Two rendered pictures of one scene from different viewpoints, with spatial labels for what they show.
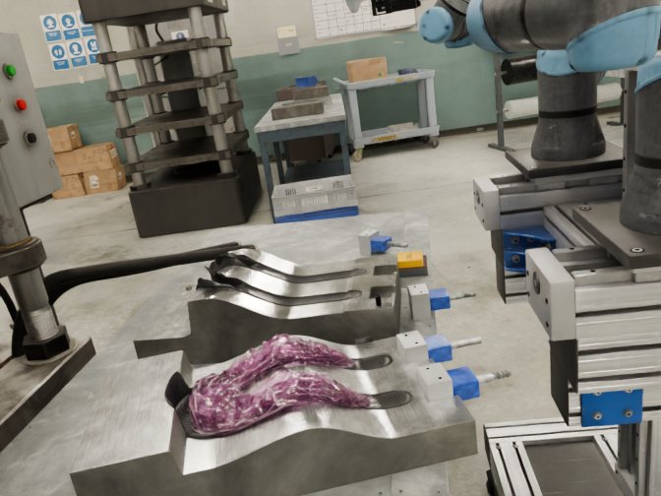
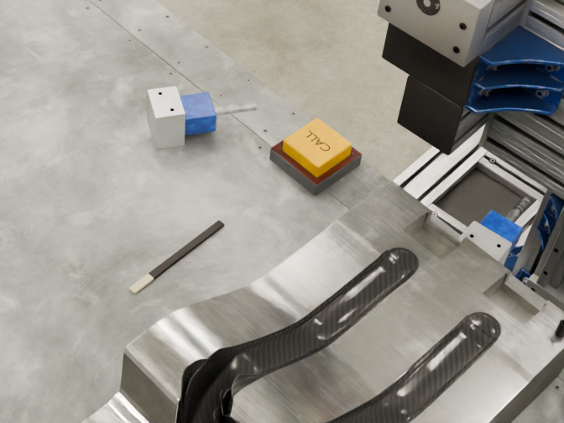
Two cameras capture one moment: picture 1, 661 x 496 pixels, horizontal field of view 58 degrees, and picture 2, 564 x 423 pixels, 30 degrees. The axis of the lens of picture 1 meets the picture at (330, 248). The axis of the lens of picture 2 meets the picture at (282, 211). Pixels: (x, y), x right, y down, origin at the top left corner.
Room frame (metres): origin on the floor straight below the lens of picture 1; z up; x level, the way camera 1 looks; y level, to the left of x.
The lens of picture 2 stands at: (0.91, 0.61, 1.73)
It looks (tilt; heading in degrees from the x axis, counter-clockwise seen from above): 49 degrees down; 299
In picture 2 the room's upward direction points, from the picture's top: 8 degrees clockwise
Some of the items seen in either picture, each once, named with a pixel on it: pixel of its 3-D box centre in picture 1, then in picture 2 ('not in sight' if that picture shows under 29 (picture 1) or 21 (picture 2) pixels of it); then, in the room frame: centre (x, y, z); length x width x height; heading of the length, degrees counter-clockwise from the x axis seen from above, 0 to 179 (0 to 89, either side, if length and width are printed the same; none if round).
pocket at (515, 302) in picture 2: (383, 300); (512, 307); (1.02, -0.08, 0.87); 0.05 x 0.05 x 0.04; 80
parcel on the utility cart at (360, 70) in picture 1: (367, 72); not in sight; (6.98, -0.70, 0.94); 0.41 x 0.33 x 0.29; 95
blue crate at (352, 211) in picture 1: (318, 217); not in sight; (4.29, 0.06, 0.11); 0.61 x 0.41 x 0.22; 87
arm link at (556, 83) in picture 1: (567, 73); not in sight; (1.27, -0.54, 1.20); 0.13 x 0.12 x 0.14; 148
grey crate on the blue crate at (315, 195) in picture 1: (314, 195); not in sight; (4.29, 0.06, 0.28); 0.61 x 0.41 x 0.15; 87
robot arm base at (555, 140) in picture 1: (567, 130); not in sight; (1.27, -0.54, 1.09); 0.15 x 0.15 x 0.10
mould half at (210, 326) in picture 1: (273, 297); (315, 399); (1.12, 0.13, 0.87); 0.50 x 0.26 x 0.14; 80
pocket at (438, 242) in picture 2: (386, 278); (432, 244); (1.12, -0.10, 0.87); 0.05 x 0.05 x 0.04; 80
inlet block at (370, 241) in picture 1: (385, 243); (204, 112); (1.46, -0.14, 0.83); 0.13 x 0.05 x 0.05; 51
